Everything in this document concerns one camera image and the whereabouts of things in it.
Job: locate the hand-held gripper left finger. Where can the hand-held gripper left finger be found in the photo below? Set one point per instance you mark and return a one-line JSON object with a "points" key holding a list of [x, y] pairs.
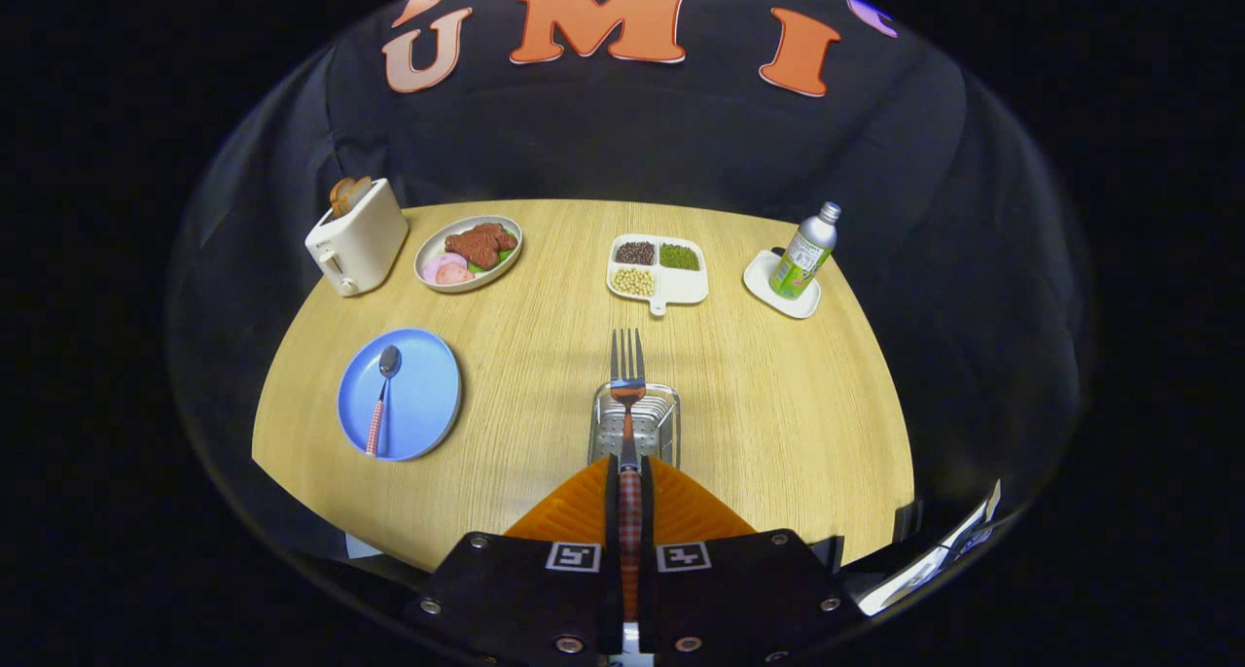
{"points": [[525, 589]]}

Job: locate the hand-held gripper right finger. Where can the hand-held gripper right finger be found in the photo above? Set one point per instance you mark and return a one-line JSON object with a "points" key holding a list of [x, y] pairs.
{"points": [[739, 589]]}

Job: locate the metal cutlery rack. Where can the metal cutlery rack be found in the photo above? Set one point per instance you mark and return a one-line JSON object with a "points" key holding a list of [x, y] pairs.
{"points": [[658, 434]]}

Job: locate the blue plate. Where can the blue plate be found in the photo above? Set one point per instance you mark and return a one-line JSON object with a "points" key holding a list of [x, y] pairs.
{"points": [[423, 395]]}

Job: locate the white divided dish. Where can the white divided dish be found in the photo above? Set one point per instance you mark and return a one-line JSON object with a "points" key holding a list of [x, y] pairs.
{"points": [[686, 288]]}

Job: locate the small white coaster dish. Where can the small white coaster dish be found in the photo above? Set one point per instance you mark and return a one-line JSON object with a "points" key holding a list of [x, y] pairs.
{"points": [[759, 276]]}

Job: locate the pink ham slice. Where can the pink ham slice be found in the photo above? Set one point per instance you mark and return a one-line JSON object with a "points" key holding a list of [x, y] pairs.
{"points": [[455, 275], [440, 263]]}

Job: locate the pile of yellow beans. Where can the pile of yellow beans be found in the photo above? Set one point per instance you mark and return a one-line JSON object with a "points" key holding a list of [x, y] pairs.
{"points": [[634, 281]]}

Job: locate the green lettuce leaf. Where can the green lettuce leaf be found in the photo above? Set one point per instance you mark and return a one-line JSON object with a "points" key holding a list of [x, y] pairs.
{"points": [[501, 257]]}

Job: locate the pile of green beans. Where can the pile of green beans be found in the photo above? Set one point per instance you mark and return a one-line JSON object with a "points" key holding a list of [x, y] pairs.
{"points": [[679, 257]]}

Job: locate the green drink bottle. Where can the green drink bottle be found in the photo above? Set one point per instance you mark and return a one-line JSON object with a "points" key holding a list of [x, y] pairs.
{"points": [[802, 254]]}

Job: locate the brown steak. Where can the brown steak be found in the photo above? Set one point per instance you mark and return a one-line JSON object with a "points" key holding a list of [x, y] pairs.
{"points": [[479, 244]]}

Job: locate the pile of dark beans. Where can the pile of dark beans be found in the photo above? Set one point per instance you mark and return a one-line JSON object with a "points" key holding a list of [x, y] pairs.
{"points": [[634, 253]]}

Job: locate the white round food plate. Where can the white round food plate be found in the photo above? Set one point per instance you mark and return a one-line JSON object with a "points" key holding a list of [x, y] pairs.
{"points": [[506, 234]]}

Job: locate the white toaster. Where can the white toaster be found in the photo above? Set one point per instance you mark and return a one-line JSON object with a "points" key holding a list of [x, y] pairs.
{"points": [[365, 244]]}

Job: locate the toasted bread slice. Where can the toasted bread slice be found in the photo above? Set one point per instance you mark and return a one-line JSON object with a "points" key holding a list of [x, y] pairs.
{"points": [[360, 191], [340, 198]]}

